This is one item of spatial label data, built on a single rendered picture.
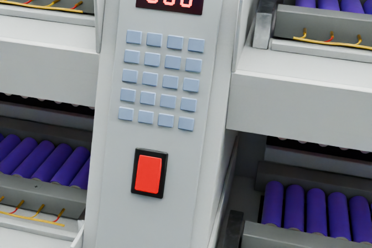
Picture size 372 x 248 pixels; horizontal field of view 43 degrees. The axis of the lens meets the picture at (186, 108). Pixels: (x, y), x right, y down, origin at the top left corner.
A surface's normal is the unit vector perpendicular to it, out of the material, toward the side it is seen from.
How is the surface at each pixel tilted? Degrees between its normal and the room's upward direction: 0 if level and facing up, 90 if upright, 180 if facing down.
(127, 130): 90
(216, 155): 90
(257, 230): 19
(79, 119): 109
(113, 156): 90
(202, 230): 90
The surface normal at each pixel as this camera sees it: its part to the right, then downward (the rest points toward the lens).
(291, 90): -0.22, 0.46
